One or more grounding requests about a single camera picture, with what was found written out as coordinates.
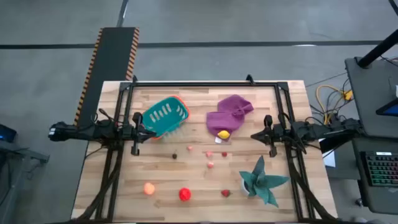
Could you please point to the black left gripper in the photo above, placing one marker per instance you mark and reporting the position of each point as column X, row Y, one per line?
column 136, row 133

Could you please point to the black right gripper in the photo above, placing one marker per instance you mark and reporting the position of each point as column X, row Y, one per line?
column 273, row 133

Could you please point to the teal basket with orange rim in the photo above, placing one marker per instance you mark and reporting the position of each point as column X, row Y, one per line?
column 164, row 116

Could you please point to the small dark brown fruit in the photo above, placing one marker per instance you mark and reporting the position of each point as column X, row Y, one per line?
column 174, row 155

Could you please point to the yellow toy lemon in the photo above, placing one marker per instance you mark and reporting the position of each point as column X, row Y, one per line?
column 224, row 134

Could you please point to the orange toy fruit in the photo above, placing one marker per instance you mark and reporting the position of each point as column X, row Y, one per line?
column 149, row 188

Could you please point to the red toy tomato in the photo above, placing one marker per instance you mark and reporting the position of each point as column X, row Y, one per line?
column 184, row 194

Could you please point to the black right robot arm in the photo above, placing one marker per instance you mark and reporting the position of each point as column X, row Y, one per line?
column 311, row 130

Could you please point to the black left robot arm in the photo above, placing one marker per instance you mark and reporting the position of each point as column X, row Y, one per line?
column 77, row 132

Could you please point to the purple cloth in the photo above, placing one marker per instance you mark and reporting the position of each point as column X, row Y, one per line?
column 228, row 119

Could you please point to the green artificial plant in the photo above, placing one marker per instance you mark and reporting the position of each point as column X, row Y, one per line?
column 261, row 183

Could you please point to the white plant pot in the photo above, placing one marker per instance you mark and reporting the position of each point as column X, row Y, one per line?
column 245, row 188

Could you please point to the red toy strawberry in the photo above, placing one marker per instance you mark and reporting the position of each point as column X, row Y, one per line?
column 225, row 193

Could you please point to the white paper sheet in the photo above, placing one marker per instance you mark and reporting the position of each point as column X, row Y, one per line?
column 330, row 159

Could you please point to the black cart support bar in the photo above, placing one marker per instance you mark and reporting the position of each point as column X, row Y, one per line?
column 339, row 138

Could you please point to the black mat with striped edges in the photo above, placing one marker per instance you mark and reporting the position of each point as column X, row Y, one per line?
column 109, row 56

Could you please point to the grey workstation cart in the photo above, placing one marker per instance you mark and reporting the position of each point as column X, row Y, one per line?
column 370, row 93

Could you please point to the black backlit keyboard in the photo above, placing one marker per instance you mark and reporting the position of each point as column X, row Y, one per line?
column 382, row 169

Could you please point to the grey metal stand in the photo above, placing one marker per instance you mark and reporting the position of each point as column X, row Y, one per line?
column 18, row 152

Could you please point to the tablet with blue screen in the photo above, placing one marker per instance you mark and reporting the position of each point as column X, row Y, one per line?
column 390, row 109

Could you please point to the dark device with blue light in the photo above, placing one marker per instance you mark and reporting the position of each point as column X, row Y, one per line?
column 7, row 133

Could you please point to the black cart pole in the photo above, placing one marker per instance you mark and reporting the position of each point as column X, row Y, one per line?
column 376, row 51

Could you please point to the black metal rig frame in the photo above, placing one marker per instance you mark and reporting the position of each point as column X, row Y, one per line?
column 202, row 84

